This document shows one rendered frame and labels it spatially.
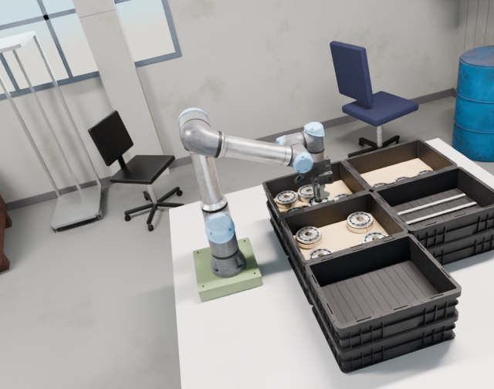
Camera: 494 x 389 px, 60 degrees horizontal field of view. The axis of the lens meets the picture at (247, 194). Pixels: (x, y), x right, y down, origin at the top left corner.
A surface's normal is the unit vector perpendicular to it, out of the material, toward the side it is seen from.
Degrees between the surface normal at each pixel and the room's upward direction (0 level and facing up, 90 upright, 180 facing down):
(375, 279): 0
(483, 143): 90
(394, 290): 0
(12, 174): 90
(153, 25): 90
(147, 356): 0
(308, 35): 90
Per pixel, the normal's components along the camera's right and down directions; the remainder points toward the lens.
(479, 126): -0.63, 0.52
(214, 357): -0.18, -0.82
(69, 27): 0.19, 0.50
